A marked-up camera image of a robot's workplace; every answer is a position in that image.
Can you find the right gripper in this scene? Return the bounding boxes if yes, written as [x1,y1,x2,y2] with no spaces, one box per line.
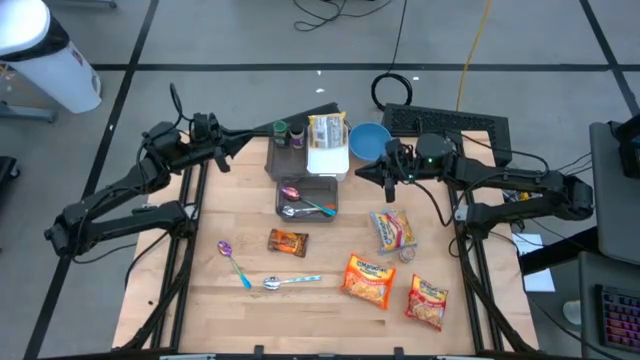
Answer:
[355,138,427,204]

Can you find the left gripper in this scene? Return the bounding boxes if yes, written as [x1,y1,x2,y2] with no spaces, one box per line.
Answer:
[186,112,257,174]

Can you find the green label spice jar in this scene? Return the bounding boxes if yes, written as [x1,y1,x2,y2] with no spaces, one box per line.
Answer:
[272,119,290,149]

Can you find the yellow snack bag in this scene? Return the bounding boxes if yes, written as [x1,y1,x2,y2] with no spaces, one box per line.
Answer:
[307,111,348,150]

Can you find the copper spoon teal handle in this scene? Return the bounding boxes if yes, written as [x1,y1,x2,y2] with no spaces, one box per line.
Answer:
[280,185,338,218]

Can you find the orange chicken ramen packet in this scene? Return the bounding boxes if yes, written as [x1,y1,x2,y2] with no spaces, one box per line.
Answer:
[339,252,398,310]

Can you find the blue bowl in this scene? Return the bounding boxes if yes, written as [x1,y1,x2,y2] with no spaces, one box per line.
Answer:
[348,121,393,162]

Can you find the white plastic container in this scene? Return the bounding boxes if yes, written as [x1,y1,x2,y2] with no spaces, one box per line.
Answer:
[305,124,351,182]

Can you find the dark grey plastic bin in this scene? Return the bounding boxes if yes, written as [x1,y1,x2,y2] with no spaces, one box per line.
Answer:
[264,134,310,182]

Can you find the grey plastic utensil tray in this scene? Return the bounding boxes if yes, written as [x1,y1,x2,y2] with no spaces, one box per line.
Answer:
[275,174,340,224]

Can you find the blue yellow ramen packet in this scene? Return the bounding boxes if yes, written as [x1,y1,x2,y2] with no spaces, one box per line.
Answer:
[369,208,418,255]

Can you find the black perforated panel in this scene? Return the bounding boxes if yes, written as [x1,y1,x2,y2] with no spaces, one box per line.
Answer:
[380,102,513,167]

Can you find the brown orange snack packet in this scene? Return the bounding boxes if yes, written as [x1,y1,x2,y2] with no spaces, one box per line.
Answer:
[267,228,310,259]

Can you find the red ramen packet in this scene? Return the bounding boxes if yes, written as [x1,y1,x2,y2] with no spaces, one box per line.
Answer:
[403,272,450,332]

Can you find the white paper sheet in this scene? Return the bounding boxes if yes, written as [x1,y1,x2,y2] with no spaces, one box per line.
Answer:
[522,267,557,294]
[510,232,540,257]

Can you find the white trash can black liner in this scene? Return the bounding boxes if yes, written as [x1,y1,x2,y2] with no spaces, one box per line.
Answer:
[0,0,103,115]

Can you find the white computer mouse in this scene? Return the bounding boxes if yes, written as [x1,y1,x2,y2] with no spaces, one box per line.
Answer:
[562,299,585,326]

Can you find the grey side desk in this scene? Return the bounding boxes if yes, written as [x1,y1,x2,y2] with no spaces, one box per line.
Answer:
[578,249,640,360]
[588,119,640,266]

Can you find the black desk device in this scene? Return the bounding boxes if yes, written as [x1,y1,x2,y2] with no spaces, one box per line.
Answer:
[610,113,640,180]

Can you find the backlit black keyboard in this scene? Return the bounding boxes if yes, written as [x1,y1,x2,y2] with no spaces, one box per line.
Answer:
[594,283,640,354]

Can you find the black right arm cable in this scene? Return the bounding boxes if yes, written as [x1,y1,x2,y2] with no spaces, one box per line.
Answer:
[412,178,461,229]

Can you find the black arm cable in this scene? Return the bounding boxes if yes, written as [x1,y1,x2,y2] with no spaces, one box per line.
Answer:
[168,82,194,124]
[412,178,461,229]

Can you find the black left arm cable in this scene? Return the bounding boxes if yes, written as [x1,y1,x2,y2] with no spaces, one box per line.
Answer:
[168,82,194,124]

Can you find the coiled black cable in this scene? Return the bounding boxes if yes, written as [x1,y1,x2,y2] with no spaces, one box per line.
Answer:
[370,72,415,113]

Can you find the purple spoon blue handle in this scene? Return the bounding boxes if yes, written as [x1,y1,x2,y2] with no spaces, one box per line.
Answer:
[216,239,253,290]

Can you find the black metal mount frame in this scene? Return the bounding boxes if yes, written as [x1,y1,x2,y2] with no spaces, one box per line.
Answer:
[117,130,211,351]
[442,130,539,354]

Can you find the black hanging cable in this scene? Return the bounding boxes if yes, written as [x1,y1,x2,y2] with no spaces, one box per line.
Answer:
[389,0,409,76]

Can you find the silver spoon pale blue handle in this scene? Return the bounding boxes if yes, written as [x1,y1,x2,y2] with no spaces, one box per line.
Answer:
[262,273,323,291]

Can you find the black floor cable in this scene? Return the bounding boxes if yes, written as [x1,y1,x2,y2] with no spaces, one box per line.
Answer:
[292,0,396,34]

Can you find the yellow hanging cable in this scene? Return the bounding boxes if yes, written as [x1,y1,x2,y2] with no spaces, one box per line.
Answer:
[454,0,494,113]

